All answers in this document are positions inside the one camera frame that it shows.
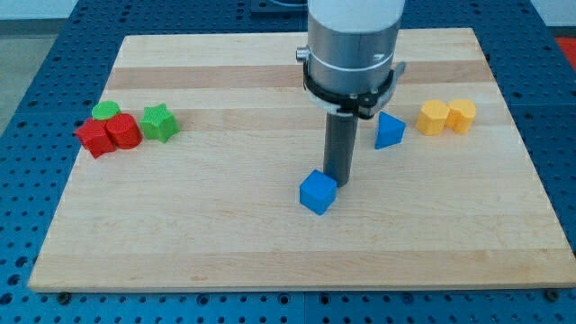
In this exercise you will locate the blue cube block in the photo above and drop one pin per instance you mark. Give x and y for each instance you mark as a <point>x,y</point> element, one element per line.
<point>317,192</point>

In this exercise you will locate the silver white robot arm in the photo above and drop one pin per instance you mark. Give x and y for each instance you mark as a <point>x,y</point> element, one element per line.
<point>350,43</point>

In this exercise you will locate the light wooden board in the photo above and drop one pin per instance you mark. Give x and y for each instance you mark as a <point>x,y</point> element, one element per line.
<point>216,208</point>

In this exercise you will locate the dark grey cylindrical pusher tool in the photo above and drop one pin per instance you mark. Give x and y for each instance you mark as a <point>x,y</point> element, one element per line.
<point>340,138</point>

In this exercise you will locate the blue triangular prism block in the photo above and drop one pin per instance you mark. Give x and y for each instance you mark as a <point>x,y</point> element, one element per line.
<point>389,131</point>

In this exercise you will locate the green star block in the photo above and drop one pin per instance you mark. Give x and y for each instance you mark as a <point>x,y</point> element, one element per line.
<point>158,123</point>

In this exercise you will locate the yellow hexagonal block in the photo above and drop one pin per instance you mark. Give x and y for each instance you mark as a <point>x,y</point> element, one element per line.
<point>432,117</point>

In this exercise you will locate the red cylinder block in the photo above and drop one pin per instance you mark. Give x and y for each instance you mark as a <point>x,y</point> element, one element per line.
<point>124,131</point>

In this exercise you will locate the green cylinder block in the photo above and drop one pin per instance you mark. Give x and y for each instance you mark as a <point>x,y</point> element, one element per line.
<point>105,110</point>

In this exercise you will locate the red star block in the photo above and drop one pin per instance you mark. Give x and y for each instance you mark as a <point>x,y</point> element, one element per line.
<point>94,137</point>

